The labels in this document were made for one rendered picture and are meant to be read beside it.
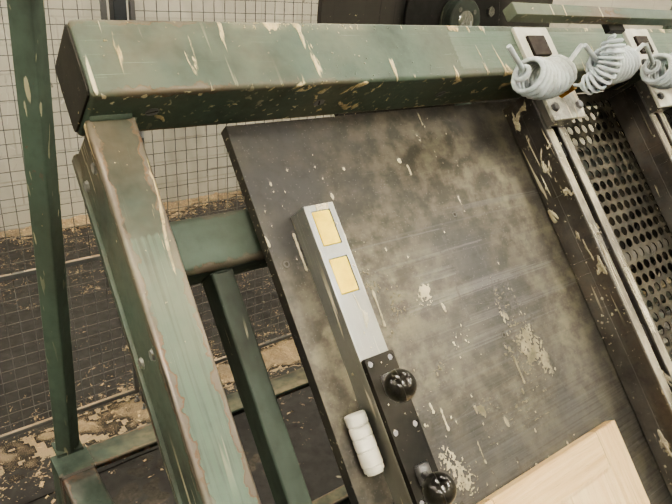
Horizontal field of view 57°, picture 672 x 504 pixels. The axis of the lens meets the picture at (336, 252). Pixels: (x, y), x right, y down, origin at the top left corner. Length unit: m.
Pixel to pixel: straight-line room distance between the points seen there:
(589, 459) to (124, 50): 0.90
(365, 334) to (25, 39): 0.72
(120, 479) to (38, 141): 1.89
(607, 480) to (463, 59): 0.72
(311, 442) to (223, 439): 2.25
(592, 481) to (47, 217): 1.05
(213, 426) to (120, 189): 0.29
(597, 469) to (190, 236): 0.73
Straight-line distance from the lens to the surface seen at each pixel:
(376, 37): 1.00
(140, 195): 0.76
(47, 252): 1.33
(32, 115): 1.21
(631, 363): 1.22
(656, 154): 1.54
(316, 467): 2.83
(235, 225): 0.88
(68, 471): 1.73
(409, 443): 0.83
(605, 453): 1.15
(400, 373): 0.71
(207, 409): 0.71
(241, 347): 0.85
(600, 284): 1.20
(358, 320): 0.83
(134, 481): 2.84
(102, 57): 0.78
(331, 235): 0.85
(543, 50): 1.26
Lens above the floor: 1.91
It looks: 23 degrees down
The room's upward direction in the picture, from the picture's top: 3 degrees clockwise
